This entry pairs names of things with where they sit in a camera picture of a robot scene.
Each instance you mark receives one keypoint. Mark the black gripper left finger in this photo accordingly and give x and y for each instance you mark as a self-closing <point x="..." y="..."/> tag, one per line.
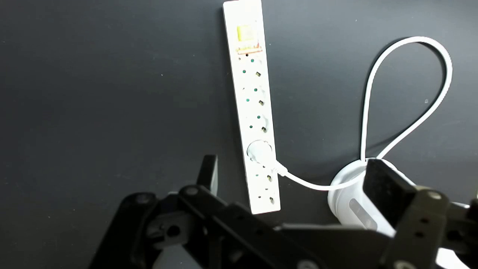
<point x="209" y="173"/>

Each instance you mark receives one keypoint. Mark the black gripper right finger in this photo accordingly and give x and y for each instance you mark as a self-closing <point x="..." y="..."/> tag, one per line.
<point x="391" y="191"/>

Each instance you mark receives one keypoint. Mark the white electric kettle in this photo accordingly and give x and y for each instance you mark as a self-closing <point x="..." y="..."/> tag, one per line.
<point x="352" y="205"/>

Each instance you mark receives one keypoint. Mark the white power strip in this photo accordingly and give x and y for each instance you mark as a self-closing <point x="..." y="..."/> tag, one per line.
<point x="249" y="64"/>

